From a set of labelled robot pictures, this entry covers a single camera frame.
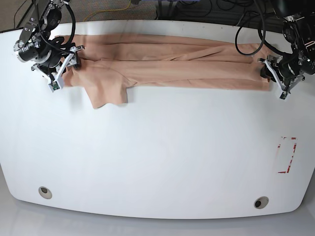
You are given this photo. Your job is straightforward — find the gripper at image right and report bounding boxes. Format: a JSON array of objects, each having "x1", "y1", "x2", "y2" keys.
[{"x1": 258, "y1": 54, "x2": 307, "y2": 92}]

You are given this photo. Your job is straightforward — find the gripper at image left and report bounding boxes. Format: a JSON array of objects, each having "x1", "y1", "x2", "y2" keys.
[{"x1": 31, "y1": 45, "x2": 85, "y2": 83}]

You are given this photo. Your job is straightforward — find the peach t-shirt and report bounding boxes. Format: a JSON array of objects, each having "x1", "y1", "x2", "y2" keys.
[{"x1": 63, "y1": 33, "x2": 270, "y2": 109}]

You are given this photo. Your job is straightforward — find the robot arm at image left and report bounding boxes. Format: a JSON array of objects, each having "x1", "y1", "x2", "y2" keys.
[{"x1": 14, "y1": 0, "x2": 85, "y2": 91}]

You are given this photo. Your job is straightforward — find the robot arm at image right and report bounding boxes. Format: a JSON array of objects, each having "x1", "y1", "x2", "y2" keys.
[{"x1": 258, "y1": 0, "x2": 315, "y2": 100}]

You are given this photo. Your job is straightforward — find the red tape rectangle marker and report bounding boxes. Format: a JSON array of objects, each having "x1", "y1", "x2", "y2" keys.
[{"x1": 275, "y1": 137, "x2": 298, "y2": 174}]

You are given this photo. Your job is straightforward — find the right table grommet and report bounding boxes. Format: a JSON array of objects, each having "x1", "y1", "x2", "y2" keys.
[{"x1": 254, "y1": 196, "x2": 269, "y2": 209}]

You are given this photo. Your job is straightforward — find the table grommet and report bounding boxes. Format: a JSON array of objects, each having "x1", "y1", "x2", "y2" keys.
[
  {"x1": 38, "y1": 186, "x2": 52, "y2": 200},
  {"x1": 254, "y1": 196, "x2": 269, "y2": 209}
]

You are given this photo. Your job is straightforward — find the left table grommet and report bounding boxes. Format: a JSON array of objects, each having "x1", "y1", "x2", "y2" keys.
[{"x1": 38, "y1": 186, "x2": 52, "y2": 200}]

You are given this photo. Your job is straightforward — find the wrist camera, image-right gripper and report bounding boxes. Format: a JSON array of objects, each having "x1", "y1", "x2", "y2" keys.
[{"x1": 280, "y1": 90, "x2": 291, "y2": 100}]

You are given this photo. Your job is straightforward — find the wrist camera, image-left gripper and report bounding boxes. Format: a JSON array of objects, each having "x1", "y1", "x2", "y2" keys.
[{"x1": 48, "y1": 78, "x2": 64, "y2": 92}]

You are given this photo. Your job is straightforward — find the black cable on image-right arm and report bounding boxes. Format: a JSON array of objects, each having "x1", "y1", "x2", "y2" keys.
[{"x1": 235, "y1": 0, "x2": 293, "y2": 59}]

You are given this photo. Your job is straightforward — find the black floor cables top right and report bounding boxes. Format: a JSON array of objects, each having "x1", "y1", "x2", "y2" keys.
[{"x1": 156, "y1": 0, "x2": 281, "y2": 28}]

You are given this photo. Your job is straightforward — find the black floor cables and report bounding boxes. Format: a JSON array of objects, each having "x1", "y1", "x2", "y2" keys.
[
  {"x1": 13, "y1": 0, "x2": 42, "y2": 29},
  {"x1": 156, "y1": 0, "x2": 281, "y2": 28}
]

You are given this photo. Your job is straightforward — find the black floor cables top left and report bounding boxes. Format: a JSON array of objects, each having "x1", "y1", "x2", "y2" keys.
[{"x1": 13, "y1": 0, "x2": 42, "y2": 29}]

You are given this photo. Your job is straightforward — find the yellow cable on floor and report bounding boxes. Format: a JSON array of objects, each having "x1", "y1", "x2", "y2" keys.
[{"x1": 83, "y1": 0, "x2": 133, "y2": 22}]

